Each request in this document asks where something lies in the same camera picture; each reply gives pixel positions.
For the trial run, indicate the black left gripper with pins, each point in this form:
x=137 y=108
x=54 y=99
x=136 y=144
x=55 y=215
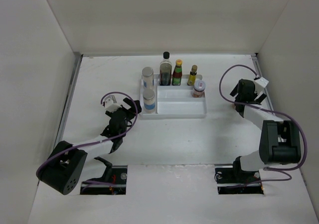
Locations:
x=131 y=111

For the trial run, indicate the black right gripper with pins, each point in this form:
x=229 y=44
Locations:
x=260 y=98

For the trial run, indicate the spice jar silver lid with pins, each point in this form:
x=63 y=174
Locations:
x=149 y=101
x=148 y=77

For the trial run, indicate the small jar red label front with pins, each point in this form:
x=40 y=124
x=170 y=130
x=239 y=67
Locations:
x=198 y=88

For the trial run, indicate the tall dark soy sauce bottle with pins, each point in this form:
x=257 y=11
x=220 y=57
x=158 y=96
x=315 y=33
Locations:
x=165 y=70

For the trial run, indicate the red chili sauce bottle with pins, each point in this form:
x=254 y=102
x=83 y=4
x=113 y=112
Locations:
x=177 y=73

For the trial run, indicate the small yellow label bottle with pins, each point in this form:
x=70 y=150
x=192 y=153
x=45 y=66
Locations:
x=192 y=75

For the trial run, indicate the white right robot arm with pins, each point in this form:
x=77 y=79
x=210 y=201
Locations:
x=279 y=141

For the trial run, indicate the white divided organizer tray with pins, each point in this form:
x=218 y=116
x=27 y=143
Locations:
x=174 y=102

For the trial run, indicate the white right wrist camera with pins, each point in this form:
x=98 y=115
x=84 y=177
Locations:
x=261 y=82

